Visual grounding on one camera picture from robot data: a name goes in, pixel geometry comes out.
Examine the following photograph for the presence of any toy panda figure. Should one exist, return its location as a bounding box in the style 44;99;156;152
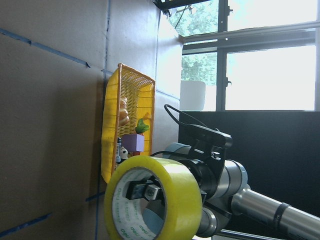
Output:
119;146;129;162

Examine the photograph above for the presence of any purple cube block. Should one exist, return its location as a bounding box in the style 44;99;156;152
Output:
122;133;145;153

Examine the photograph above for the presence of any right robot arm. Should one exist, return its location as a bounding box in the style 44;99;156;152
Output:
155;142;320;240

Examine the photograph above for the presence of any yellow tape roll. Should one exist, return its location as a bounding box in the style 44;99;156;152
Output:
104;155;203;240

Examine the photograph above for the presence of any yellow plastic basket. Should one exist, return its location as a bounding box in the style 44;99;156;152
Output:
101;63;156;183

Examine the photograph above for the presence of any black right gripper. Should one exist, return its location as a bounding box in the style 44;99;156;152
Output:
125;154;225;200

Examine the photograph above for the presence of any toy croissant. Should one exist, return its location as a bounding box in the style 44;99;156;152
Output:
118;97;130;127

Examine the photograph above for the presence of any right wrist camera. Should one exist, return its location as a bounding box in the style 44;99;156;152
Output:
178;111;233;161

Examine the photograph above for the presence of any toy carrot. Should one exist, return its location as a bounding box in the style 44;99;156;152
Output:
135;112;152;135

